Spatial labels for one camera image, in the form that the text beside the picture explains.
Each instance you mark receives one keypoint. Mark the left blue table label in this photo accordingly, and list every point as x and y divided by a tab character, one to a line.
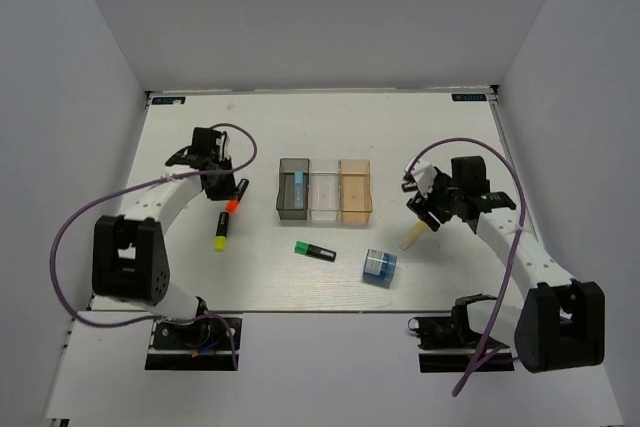
168	100

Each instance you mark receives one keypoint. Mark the cream eraser stick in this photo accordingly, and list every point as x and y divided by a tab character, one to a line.
410	236

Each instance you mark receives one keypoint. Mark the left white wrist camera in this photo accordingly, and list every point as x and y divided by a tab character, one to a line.
222	141

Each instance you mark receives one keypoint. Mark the orange translucent plastic bin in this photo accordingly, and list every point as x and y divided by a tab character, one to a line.
356	203

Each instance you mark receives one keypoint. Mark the blue staple box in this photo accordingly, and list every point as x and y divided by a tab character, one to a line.
379	268

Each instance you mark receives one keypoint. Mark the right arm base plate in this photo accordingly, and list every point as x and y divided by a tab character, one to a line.
441	348

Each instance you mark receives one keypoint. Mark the right blue table label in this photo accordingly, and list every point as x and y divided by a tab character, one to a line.
469	97

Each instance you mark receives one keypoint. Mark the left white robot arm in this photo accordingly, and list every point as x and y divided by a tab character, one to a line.
130	260

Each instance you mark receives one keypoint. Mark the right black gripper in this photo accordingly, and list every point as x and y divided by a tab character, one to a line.
422	206

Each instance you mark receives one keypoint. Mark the blue table label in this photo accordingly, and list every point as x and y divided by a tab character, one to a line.
469	97
168	100

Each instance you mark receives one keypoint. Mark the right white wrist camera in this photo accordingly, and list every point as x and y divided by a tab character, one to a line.
419	176

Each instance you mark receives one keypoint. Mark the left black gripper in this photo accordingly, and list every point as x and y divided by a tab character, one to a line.
225	193

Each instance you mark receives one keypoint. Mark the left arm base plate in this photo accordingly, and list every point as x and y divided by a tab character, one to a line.
204	349

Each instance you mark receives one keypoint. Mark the blue eraser stick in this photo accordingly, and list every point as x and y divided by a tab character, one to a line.
299	190

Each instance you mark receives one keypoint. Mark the dark grey plastic bin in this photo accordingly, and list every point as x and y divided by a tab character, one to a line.
285	197

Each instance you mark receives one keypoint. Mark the green cap highlighter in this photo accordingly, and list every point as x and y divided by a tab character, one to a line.
313	251

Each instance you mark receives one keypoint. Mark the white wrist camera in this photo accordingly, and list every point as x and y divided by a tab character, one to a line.
222	141
419	176

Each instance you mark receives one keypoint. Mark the orange cap highlighter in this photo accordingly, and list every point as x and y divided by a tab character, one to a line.
233	204

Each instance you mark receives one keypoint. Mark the clear plastic bin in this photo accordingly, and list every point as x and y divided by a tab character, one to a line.
324	191

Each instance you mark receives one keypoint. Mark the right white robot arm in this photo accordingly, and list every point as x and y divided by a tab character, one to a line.
561	323

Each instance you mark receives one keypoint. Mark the yellow cap highlighter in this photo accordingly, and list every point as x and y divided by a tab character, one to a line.
221	232

